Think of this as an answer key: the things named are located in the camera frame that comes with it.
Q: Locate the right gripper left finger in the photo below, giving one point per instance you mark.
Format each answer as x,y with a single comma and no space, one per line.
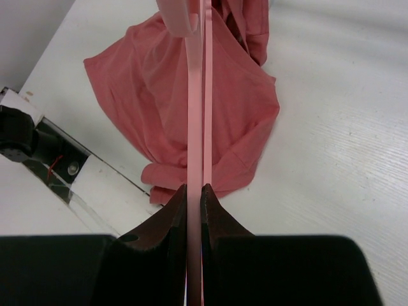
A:
147,265

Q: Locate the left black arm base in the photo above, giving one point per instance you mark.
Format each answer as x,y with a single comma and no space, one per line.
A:
49,153

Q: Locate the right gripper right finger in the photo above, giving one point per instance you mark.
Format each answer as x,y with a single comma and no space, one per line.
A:
216,223

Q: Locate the pink t shirt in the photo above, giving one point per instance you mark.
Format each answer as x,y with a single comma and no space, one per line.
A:
140,82

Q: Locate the pink plastic hanger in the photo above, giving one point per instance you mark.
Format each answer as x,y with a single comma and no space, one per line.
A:
192,21

